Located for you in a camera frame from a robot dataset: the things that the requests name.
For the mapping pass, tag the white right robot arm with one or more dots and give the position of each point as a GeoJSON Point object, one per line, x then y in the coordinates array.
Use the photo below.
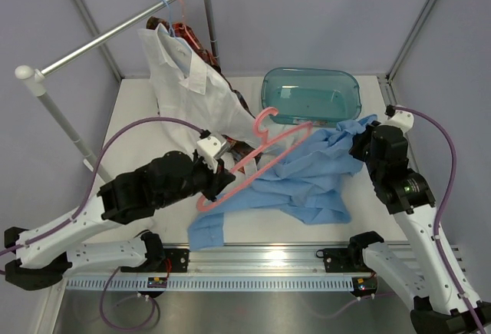
{"type": "Point", "coordinates": [439, 297]}

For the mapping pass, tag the light blue shirt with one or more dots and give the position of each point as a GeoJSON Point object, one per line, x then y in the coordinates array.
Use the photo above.
{"type": "Point", "coordinates": [305, 185]}

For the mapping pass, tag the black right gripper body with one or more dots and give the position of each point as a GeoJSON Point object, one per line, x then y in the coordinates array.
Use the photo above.
{"type": "Point", "coordinates": [361, 148]}

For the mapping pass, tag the aluminium frame rail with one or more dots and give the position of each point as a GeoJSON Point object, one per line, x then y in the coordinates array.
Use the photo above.
{"type": "Point", "coordinates": [249, 265]}

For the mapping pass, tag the white slotted cable duct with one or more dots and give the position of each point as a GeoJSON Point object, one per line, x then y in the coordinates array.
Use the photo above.
{"type": "Point", "coordinates": [212, 284]}

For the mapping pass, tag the metal clothes rack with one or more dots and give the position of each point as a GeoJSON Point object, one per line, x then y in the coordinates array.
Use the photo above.
{"type": "Point", "coordinates": [33, 79]}

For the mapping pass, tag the pink plastic hanger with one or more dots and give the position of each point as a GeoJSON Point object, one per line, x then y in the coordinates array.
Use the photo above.
{"type": "Point", "coordinates": [266, 143]}

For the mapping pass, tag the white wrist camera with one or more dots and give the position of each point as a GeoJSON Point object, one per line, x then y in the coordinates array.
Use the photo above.
{"type": "Point", "coordinates": [399, 118]}
{"type": "Point", "coordinates": [211, 147]}

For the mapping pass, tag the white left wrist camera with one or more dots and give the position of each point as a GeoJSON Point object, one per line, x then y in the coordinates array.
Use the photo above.
{"type": "Point", "coordinates": [211, 147]}

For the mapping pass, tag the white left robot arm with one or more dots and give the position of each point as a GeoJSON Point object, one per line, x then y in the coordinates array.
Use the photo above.
{"type": "Point", "coordinates": [47, 254]}

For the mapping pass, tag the teal plastic tub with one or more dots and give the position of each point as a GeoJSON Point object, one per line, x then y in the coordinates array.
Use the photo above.
{"type": "Point", "coordinates": [321, 96]}

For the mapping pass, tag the white shirt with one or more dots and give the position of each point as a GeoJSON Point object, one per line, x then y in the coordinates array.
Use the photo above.
{"type": "Point", "coordinates": [190, 89]}

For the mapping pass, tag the red plaid shirt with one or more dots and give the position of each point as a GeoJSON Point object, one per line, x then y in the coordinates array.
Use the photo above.
{"type": "Point", "coordinates": [239, 149]}

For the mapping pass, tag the pink hanger on rack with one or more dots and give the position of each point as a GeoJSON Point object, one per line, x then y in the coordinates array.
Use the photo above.
{"type": "Point", "coordinates": [184, 19]}

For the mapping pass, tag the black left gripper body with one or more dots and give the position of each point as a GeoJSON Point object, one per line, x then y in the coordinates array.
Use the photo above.
{"type": "Point", "coordinates": [202, 176]}

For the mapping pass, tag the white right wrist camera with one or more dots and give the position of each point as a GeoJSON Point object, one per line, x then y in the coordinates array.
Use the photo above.
{"type": "Point", "coordinates": [399, 118]}

